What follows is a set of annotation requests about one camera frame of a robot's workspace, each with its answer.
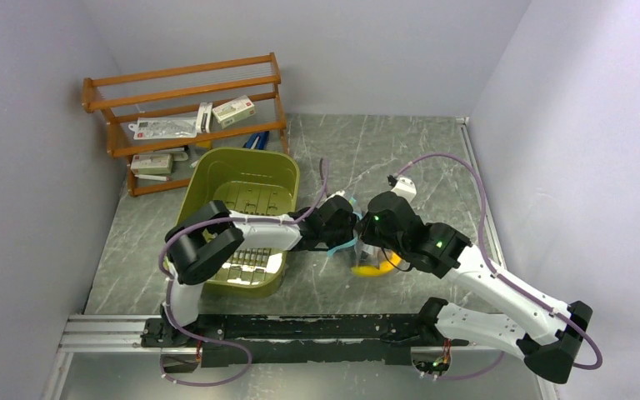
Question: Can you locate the aluminium frame rail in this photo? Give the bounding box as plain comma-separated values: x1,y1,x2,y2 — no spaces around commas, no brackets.
58,315,152,354

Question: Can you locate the clear zip top bag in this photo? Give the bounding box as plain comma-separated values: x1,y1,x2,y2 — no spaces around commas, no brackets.
324,191,403,278

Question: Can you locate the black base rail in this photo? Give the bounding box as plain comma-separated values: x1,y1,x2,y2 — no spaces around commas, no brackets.
140,313,446,368

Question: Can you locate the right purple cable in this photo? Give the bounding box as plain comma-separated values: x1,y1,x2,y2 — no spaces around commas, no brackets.
394,152,603,371

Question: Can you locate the white box lower shelf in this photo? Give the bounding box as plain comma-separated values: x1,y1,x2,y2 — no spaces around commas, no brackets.
130,153,173,174

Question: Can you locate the clear blister pack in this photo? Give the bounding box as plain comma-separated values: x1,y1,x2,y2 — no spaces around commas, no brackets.
128,117,198,141

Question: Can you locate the small white upright box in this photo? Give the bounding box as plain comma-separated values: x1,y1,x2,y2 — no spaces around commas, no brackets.
195,102,213,134

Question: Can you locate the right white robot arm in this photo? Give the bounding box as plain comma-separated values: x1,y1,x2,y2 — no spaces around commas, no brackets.
359,192,593,384

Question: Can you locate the white green box on shelf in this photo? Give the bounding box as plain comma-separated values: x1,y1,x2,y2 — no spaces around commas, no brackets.
212,96,256,128

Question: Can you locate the olive green plastic bin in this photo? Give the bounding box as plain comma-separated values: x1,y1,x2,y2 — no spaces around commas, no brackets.
176,147,300,298

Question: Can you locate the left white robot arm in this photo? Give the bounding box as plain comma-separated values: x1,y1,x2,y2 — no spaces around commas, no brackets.
159,195,359,347

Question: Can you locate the orange wooden shelf rack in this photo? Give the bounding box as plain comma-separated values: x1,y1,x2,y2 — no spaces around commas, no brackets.
81,52,290,197

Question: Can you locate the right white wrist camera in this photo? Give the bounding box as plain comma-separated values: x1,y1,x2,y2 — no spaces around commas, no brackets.
387,175,417,203

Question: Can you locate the blue stapler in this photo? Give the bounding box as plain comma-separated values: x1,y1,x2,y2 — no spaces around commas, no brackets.
243,131,270,150

